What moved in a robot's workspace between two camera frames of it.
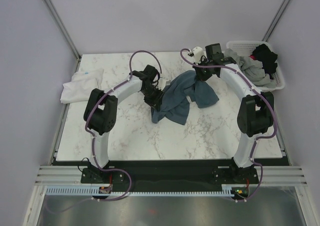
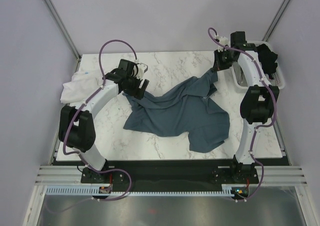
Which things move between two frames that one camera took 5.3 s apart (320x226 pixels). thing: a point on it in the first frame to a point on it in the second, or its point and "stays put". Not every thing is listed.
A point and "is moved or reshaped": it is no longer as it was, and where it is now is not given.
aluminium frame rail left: x=60 y=24 stays put
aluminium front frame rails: x=273 y=176 stays put
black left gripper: x=155 y=102 to x=139 y=94
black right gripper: x=201 y=76 to x=217 y=65
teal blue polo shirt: x=174 y=104 is moved or reshaped
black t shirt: x=268 y=57 stays put
